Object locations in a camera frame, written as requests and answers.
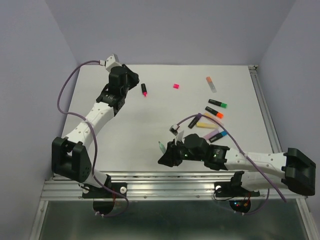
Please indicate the aluminium right side rail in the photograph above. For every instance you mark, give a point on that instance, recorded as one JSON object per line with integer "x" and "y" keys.
{"x": 267, "y": 118}

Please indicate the pastel green highlighter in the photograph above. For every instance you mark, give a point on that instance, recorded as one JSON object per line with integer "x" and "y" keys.
{"x": 162, "y": 147}

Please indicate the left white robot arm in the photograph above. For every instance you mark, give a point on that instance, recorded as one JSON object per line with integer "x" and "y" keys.
{"x": 69, "y": 154}

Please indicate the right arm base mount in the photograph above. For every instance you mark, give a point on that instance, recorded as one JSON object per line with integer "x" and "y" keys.
{"x": 232, "y": 191}

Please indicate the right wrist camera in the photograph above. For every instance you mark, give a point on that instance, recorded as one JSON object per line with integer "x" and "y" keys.
{"x": 177, "y": 132}

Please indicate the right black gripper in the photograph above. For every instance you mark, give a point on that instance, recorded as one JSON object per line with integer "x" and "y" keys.
{"x": 170, "y": 158}

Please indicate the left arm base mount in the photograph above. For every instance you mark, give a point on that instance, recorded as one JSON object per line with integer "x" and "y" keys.
{"x": 104, "y": 201}

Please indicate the black highlighter green cap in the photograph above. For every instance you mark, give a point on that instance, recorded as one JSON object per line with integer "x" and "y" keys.
{"x": 217, "y": 103}

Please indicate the pastel orange highlighter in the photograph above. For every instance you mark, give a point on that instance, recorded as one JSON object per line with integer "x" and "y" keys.
{"x": 211, "y": 84}

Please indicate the aluminium rail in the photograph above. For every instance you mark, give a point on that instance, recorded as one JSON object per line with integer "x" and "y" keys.
{"x": 267, "y": 118}
{"x": 165, "y": 206}

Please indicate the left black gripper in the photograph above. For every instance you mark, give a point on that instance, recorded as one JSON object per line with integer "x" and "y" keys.
{"x": 133, "y": 76}

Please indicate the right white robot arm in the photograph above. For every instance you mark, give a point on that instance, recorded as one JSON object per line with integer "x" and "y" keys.
{"x": 291, "y": 170}

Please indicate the aluminium front rail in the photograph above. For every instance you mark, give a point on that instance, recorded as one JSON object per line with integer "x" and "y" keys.
{"x": 165, "y": 206}

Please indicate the pink pen cap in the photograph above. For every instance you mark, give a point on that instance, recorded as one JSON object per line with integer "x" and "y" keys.
{"x": 175, "y": 86}

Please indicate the black highlighter blue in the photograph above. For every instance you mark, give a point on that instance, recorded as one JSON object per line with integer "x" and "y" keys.
{"x": 217, "y": 136}

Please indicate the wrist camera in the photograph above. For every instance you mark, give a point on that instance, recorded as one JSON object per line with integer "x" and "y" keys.
{"x": 177, "y": 132}
{"x": 110, "y": 62}

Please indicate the pastel peach highlighter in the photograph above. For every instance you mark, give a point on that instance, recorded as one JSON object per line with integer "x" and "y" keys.
{"x": 213, "y": 119}

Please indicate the black highlighter purple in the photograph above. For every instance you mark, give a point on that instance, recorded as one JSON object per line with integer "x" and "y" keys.
{"x": 193, "y": 122}

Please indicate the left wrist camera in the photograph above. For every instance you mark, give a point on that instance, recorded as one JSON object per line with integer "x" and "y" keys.
{"x": 110, "y": 62}

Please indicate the pastel yellow highlighter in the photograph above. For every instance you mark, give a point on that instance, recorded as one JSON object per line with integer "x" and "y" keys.
{"x": 207, "y": 125}

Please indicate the black highlighter pink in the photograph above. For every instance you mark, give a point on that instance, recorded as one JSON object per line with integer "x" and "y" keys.
{"x": 144, "y": 89}

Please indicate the pastel pink highlighter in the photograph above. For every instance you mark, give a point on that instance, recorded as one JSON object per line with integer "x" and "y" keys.
{"x": 211, "y": 134}

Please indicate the black highlighter orange cap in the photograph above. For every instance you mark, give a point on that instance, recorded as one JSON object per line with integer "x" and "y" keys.
{"x": 214, "y": 112}

